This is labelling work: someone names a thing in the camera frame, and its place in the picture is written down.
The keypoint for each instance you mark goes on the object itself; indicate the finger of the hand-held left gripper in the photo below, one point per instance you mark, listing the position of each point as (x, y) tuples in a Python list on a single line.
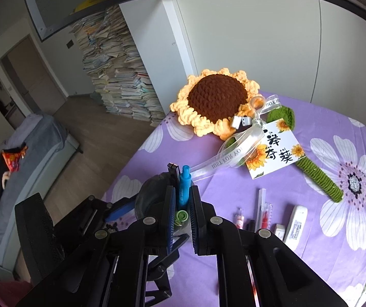
[(120, 211), (160, 271)]

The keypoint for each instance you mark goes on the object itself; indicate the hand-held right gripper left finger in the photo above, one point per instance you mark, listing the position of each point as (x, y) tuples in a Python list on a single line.
[(170, 220)]

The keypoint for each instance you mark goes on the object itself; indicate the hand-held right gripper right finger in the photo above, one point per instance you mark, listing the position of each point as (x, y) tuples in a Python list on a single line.
[(195, 224)]

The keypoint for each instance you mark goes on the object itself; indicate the grey pen holder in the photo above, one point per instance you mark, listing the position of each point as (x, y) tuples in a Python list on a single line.
[(147, 198)]

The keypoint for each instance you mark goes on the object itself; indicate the blue marker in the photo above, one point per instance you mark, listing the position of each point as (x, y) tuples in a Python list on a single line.
[(184, 182)]

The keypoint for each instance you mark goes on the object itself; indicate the small pink stationery item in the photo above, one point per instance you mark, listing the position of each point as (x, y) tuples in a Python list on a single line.
[(239, 220)]

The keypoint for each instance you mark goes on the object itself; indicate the small black stationery item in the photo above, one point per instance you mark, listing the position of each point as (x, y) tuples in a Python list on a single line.
[(250, 224)]

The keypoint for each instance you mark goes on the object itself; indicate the red pen refills pack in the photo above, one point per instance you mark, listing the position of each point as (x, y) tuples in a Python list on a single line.
[(260, 204)]

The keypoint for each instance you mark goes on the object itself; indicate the red pen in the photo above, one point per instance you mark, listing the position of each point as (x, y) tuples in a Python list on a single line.
[(266, 216)]

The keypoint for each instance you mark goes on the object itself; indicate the small white eraser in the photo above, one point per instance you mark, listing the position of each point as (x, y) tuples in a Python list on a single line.
[(279, 231)]

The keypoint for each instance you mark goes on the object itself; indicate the white correction tape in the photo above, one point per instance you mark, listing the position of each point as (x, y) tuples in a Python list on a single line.
[(295, 227)]

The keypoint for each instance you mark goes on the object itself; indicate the green capped highlighter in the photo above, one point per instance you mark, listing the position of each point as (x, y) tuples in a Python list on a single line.
[(181, 216)]

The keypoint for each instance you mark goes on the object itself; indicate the translucent printed ribbon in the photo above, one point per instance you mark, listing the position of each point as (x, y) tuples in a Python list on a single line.
[(221, 163)]

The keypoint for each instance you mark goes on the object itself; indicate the orange patterned cloth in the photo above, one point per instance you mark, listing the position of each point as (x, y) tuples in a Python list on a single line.
[(14, 159)]

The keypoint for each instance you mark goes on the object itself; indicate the grey bed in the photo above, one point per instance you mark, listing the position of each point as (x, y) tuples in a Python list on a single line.
[(42, 140)]

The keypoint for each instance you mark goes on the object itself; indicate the white sunflower card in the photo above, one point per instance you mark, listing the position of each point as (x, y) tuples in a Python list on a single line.
[(282, 153)]

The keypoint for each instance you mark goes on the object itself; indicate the crochet sunflower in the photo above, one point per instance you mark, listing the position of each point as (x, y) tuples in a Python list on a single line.
[(216, 96)]

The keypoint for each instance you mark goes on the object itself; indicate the tall stack of books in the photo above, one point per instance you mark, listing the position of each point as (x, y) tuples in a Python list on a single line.
[(119, 80)]

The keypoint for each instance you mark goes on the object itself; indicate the purple floral tablecloth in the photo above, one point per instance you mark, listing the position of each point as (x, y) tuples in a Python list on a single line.
[(323, 124)]

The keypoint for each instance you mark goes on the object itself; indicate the wooden door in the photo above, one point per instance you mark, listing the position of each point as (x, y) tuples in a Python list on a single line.
[(32, 73)]

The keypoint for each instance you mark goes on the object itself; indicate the white cabinet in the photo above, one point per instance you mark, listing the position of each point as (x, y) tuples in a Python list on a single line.
[(250, 38)]

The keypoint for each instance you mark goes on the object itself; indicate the yellow bag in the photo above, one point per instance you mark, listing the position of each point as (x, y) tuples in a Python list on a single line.
[(93, 1)]

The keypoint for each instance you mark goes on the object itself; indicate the wall switch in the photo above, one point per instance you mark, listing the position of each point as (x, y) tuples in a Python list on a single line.
[(70, 44)]

